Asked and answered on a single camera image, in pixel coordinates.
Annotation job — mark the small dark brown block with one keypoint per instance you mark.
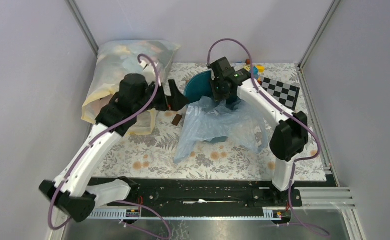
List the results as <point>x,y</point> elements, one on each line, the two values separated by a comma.
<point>177,118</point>

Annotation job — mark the colourful toy block vehicle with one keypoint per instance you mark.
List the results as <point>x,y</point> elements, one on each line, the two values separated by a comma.
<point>256,71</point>

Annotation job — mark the light blue plastic bag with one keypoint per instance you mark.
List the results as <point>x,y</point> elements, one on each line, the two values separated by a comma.
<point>251,133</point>

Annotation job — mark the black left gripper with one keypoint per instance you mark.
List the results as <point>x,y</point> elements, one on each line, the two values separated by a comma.
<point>176,101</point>

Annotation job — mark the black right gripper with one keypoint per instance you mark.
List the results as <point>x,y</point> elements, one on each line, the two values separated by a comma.
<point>217,96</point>

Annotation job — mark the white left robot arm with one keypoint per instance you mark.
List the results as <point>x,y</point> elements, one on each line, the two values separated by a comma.
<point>70,191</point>

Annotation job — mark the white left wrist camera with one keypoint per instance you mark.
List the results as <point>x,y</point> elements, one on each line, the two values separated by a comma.
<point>149,73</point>

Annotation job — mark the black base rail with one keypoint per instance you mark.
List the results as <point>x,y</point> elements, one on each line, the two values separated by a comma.
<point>211,198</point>

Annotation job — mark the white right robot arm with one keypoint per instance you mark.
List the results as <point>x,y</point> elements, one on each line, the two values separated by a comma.
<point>289,128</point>

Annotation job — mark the teal plastic trash bin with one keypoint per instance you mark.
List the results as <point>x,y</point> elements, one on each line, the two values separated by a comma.
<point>198,99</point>

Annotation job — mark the large clear bag of trash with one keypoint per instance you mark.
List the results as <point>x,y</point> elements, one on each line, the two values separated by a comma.
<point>117,59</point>

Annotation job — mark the black chess board box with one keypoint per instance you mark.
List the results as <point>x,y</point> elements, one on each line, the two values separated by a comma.
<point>285,94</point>

